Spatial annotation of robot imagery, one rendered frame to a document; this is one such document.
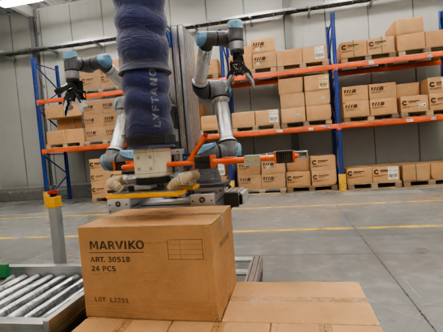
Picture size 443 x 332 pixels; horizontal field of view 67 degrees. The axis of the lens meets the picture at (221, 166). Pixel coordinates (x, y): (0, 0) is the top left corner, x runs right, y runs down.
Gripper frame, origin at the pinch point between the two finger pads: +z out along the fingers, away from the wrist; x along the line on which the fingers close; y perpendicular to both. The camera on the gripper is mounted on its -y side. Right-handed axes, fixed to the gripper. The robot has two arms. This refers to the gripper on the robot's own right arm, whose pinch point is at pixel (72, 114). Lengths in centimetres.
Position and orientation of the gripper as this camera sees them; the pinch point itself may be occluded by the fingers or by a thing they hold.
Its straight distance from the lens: 208.8
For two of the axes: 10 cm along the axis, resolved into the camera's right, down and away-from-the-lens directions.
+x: -8.8, 0.5, 4.7
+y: 4.6, -0.8, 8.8
